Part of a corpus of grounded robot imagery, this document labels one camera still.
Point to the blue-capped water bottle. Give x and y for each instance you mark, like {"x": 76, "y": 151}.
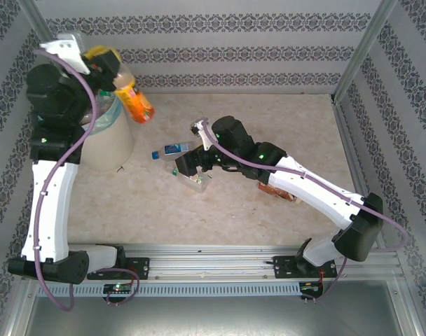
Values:
{"x": 172, "y": 150}

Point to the green-label tea bottle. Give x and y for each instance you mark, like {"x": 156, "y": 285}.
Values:
{"x": 195, "y": 185}

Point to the orange juice bottle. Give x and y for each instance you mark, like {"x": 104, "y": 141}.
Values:
{"x": 137, "y": 103}

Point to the brown coffee drink bottle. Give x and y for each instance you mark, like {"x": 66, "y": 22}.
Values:
{"x": 276, "y": 192}

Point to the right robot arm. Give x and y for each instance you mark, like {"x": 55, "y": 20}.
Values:
{"x": 311, "y": 189}

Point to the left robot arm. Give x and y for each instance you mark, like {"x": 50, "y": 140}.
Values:
{"x": 48, "y": 210}

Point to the light blue bin liner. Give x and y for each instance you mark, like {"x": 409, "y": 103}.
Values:
{"x": 108, "y": 122}

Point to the cream round bin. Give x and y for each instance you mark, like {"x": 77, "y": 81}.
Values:
{"x": 108, "y": 150}

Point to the small black clip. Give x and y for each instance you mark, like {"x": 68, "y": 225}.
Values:
{"x": 121, "y": 169}

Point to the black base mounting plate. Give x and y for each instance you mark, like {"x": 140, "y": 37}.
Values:
{"x": 283, "y": 266}
{"x": 139, "y": 267}

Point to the small circuit board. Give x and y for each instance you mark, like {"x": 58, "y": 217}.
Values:
{"x": 118, "y": 287}
{"x": 309, "y": 287}

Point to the grey metal shelf panel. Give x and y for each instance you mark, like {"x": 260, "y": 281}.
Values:
{"x": 213, "y": 315}

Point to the aluminium frame post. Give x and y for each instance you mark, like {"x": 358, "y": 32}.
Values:
{"x": 41, "y": 21}
{"x": 363, "y": 49}

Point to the aluminium mounting rail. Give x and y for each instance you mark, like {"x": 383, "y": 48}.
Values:
{"x": 206, "y": 262}

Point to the aluminium side rail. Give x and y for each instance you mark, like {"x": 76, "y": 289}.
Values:
{"x": 349, "y": 140}

